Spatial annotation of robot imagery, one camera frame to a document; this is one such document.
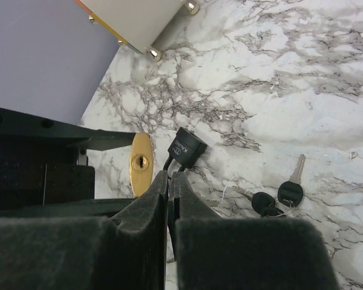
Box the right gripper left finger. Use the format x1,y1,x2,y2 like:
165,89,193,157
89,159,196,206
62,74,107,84
0,171,168,289

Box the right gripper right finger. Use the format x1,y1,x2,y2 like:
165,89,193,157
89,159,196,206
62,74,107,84
171,172,339,289

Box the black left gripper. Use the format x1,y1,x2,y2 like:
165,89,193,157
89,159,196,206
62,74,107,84
0,108,136,211

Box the brass padlock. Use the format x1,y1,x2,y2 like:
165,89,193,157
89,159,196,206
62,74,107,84
129,133,154,198

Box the black head key bunch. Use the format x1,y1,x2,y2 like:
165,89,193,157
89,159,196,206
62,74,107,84
238,154,306,218

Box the black padlock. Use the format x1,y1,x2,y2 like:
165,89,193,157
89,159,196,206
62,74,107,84
163,127,208,172

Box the beige cylindrical drum box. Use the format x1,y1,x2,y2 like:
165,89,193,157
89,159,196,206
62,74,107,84
76,0,200,61

